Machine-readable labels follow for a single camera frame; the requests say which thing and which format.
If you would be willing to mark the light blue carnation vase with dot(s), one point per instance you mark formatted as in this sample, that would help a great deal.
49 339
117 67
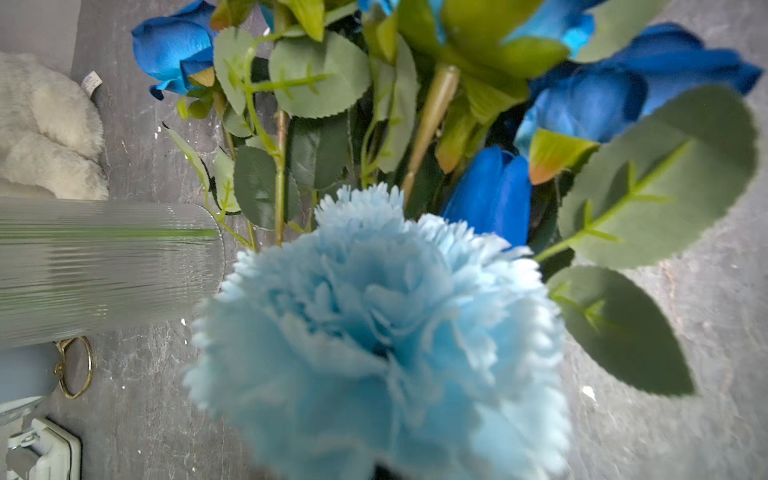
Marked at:
375 342

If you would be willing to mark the blue tulip pile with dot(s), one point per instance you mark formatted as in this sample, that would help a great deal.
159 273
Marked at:
494 196

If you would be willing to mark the blue rose picked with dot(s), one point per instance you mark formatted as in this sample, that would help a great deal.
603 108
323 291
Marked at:
598 101
171 48
567 21

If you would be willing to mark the clear green glass vase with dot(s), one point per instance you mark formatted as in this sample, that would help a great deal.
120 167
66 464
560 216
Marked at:
73 268

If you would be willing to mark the small grey round vase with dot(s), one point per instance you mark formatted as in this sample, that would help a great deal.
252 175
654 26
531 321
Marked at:
31 373

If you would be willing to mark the small white plastic bracket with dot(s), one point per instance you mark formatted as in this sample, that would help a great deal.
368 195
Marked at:
43 451

